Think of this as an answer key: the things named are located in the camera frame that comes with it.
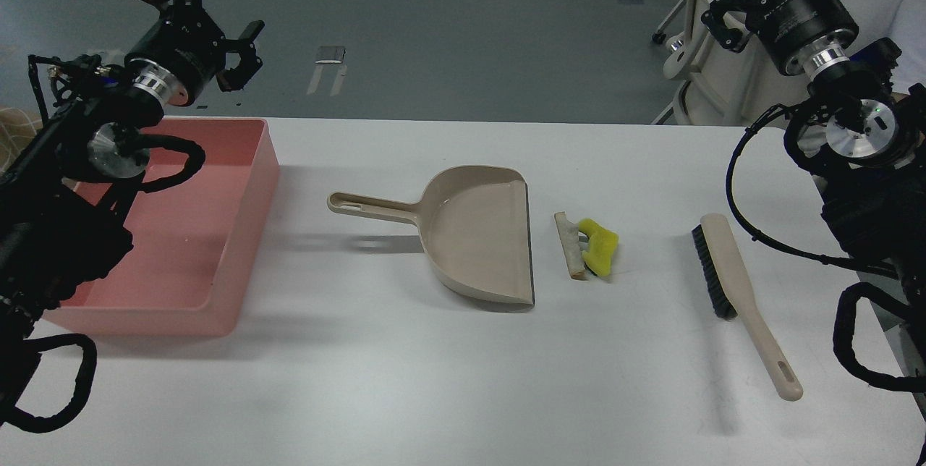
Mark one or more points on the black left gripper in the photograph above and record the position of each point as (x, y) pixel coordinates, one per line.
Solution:
(193, 48)

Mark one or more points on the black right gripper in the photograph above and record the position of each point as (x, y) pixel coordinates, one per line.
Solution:
(799, 14)

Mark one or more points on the beige hand brush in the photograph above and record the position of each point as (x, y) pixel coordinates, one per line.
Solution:
(731, 293)

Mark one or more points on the beige plastic dustpan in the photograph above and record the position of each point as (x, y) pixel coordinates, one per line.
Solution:
(474, 226)

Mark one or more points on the yellow sponge scrap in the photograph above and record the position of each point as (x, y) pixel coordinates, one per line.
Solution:
(601, 247)

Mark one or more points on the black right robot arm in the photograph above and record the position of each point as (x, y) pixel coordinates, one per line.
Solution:
(852, 133)

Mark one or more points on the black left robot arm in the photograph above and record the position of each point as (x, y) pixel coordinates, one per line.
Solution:
(67, 195)

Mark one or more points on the pink plastic bin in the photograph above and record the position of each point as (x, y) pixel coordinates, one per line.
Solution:
(195, 243)

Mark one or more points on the beige checkered cloth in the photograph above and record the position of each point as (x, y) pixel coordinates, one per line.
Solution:
(18, 128)

